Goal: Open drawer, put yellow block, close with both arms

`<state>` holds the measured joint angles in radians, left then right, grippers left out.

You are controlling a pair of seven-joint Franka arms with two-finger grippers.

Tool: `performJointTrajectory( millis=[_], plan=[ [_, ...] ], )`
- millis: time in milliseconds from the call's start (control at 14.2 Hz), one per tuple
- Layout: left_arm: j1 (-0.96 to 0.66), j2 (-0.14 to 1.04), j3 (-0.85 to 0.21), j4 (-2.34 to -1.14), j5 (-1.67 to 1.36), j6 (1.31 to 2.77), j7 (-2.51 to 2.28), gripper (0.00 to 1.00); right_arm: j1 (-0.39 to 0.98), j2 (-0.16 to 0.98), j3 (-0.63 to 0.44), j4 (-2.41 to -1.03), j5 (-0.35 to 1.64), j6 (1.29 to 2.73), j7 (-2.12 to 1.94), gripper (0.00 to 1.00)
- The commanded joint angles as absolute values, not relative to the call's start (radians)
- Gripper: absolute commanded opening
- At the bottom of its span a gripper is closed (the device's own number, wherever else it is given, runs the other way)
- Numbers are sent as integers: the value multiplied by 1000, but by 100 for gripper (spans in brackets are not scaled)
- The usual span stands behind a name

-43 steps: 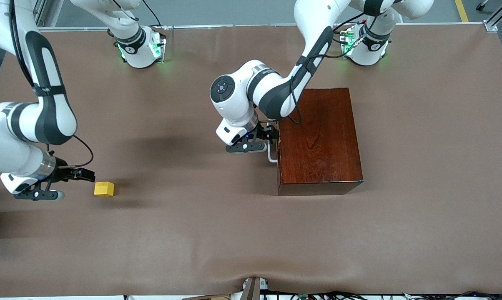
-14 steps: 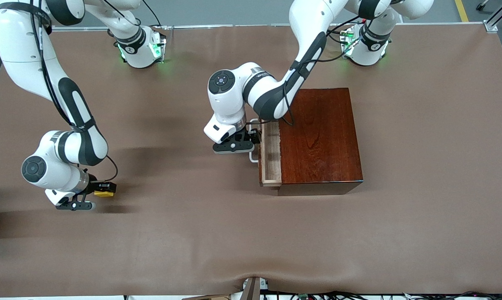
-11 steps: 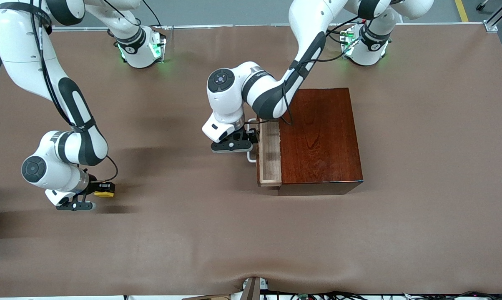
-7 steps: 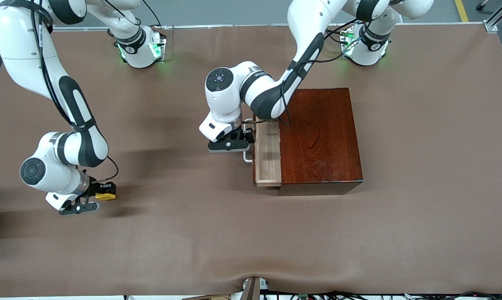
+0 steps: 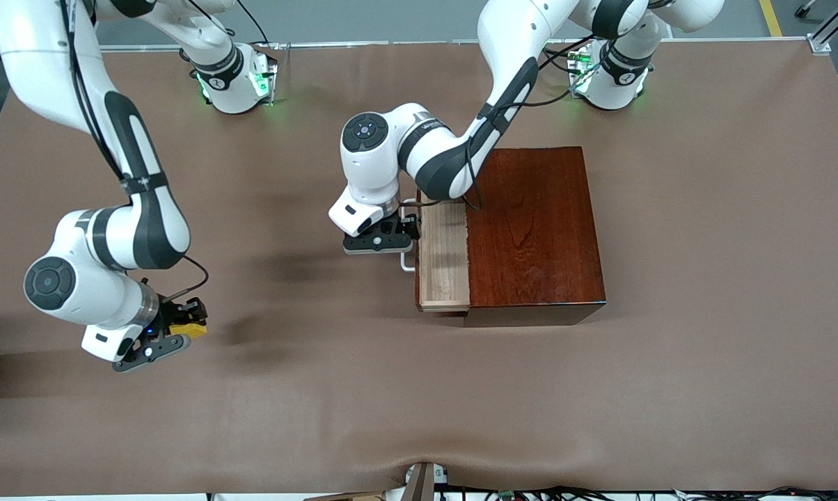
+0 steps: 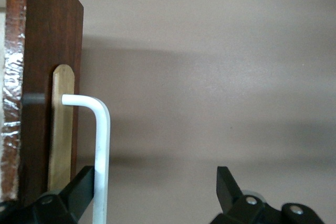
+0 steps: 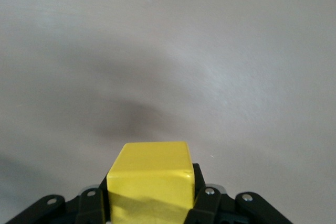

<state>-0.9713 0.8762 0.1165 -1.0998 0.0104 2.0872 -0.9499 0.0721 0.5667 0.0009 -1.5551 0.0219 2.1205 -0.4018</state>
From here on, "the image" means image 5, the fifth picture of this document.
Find large table cover sheet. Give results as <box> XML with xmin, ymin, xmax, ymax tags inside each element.
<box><xmin>0</xmin><ymin>40</ymin><xmax>838</xmax><ymax>498</ymax></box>

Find brown cardboard piece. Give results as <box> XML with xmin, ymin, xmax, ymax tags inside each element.
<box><xmin>302</xmin><ymin>491</ymin><xmax>386</xmax><ymax>501</ymax></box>

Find dark wooden drawer cabinet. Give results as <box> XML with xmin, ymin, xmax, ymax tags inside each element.
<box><xmin>461</xmin><ymin>146</ymin><xmax>608</xmax><ymax>328</ymax></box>

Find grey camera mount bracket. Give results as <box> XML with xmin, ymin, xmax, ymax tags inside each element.
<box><xmin>404</xmin><ymin>461</ymin><xmax>449</xmax><ymax>501</ymax></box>

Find wooden drawer with white handle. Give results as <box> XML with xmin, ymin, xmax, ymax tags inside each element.
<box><xmin>400</xmin><ymin>193</ymin><xmax>472</xmax><ymax>315</ymax></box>

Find black base cable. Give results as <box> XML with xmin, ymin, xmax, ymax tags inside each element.
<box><xmin>182</xmin><ymin>0</ymin><xmax>272</xmax><ymax>46</ymax></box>

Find silver table edge rail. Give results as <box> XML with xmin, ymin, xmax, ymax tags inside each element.
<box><xmin>99</xmin><ymin>38</ymin><xmax>832</xmax><ymax>55</ymax></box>

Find black base cables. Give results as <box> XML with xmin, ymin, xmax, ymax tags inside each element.
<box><xmin>539</xmin><ymin>35</ymin><xmax>601</xmax><ymax>76</ymax></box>

